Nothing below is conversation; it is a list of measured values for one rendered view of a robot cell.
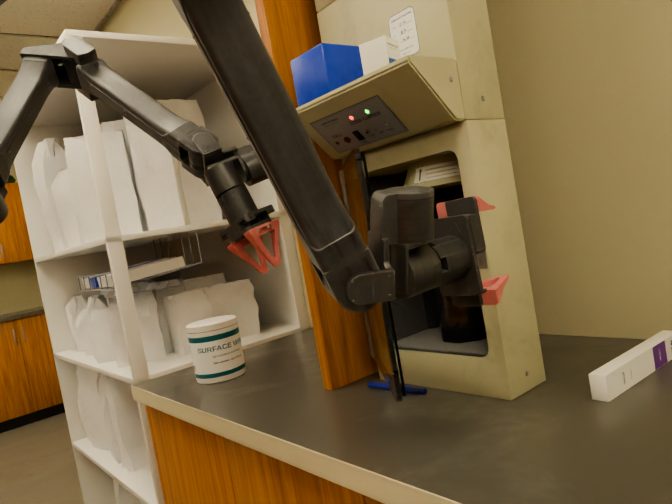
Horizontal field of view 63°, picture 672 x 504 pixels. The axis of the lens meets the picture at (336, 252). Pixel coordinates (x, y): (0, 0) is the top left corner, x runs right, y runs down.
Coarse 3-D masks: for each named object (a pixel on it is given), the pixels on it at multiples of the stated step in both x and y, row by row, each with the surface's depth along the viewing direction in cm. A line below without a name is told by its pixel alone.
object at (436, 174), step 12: (444, 156) 100; (456, 156) 100; (408, 168) 107; (420, 168) 102; (432, 168) 100; (444, 168) 99; (456, 168) 99; (408, 180) 105; (420, 180) 101; (432, 180) 100; (444, 180) 99; (456, 180) 98
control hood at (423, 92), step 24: (384, 72) 86; (408, 72) 84; (432, 72) 85; (456, 72) 89; (336, 96) 96; (360, 96) 93; (384, 96) 90; (408, 96) 88; (432, 96) 86; (456, 96) 88; (312, 120) 104; (408, 120) 93; (432, 120) 90; (456, 120) 88; (384, 144) 102
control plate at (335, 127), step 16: (336, 112) 99; (352, 112) 97; (384, 112) 94; (320, 128) 105; (336, 128) 103; (352, 128) 101; (368, 128) 99; (384, 128) 97; (400, 128) 95; (336, 144) 107; (352, 144) 105
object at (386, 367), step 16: (352, 160) 88; (352, 176) 92; (352, 192) 97; (352, 208) 102; (368, 208) 83; (368, 224) 83; (384, 304) 84; (368, 320) 111; (384, 320) 84; (384, 336) 87; (384, 352) 91; (384, 368) 96; (400, 400) 85
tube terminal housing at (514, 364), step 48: (336, 0) 108; (384, 0) 98; (432, 0) 90; (480, 0) 94; (432, 48) 92; (480, 48) 93; (480, 96) 92; (432, 144) 96; (480, 144) 91; (480, 192) 90; (528, 288) 97; (528, 336) 96; (432, 384) 105; (480, 384) 96; (528, 384) 95
